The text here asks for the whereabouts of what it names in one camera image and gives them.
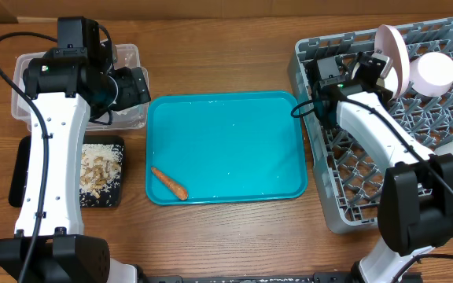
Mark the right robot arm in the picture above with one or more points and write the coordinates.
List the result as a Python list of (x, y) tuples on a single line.
[(415, 213)]

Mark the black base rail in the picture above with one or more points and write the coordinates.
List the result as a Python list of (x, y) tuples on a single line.
[(327, 277)]

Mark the white tissue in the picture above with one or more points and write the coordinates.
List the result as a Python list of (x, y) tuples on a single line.
[(129, 111)]

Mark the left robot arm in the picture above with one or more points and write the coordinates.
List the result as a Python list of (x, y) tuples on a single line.
[(73, 84)]

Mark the black plastic tray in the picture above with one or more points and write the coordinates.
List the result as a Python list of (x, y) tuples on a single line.
[(20, 173)]

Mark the teal serving tray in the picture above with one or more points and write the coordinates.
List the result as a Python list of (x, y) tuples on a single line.
[(225, 148)]

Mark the large pink plate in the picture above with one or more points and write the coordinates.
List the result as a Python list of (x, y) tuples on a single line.
[(391, 44)]

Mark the grey dishwasher rack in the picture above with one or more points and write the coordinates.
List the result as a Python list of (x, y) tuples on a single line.
[(348, 182)]

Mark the spilled rice and peanuts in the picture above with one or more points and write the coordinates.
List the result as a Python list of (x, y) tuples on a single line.
[(101, 175)]

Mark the orange carrot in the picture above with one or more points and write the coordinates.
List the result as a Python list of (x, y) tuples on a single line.
[(177, 189)]

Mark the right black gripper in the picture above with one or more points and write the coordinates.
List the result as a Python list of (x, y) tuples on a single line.
[(384, 95)]

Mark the clear plastic storage bin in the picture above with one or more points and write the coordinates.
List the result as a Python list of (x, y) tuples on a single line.
[(127, 56)]

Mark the small pink bowl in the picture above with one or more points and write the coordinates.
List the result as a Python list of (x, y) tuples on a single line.
[(432, 74)]

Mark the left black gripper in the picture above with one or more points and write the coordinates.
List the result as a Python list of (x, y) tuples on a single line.
[(134, 86)]

